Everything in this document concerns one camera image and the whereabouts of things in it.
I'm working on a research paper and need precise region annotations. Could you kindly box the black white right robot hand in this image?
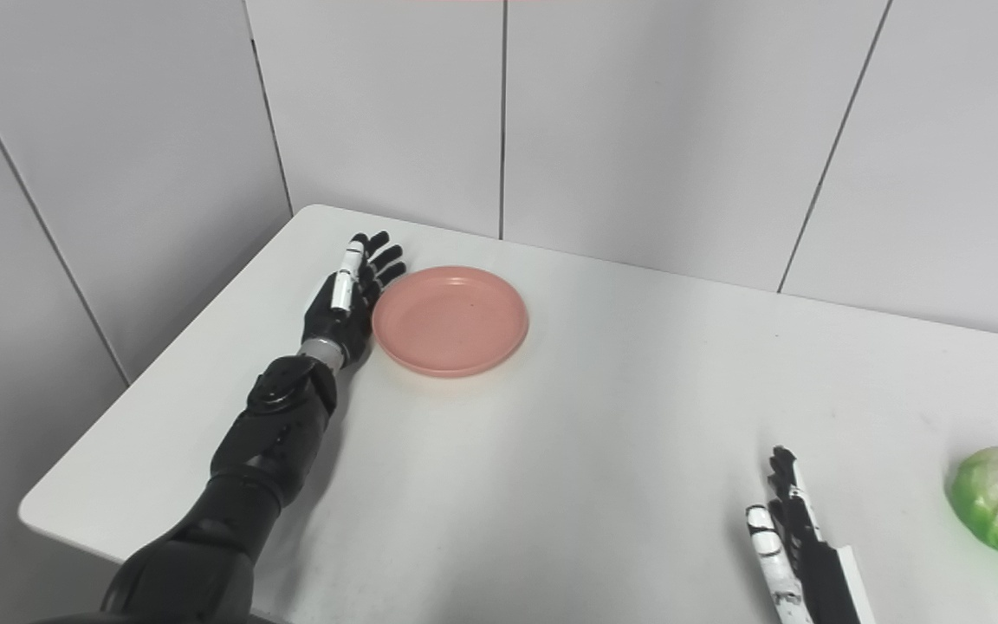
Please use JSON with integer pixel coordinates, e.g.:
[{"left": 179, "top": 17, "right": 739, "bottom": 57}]
[{"left": 746, "top": 446, "right": 877, "bottom": 624}]

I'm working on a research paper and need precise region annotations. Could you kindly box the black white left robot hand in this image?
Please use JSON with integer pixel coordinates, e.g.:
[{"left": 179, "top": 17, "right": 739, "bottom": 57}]
[{"left": 301, "top": 231, "right": 407, "bottom": 369}]

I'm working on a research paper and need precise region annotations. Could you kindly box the pink round plate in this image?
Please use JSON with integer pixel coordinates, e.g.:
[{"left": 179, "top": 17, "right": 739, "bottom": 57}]
[{"left": 372, "top": 266, "right": 529, "bottom": 378}]

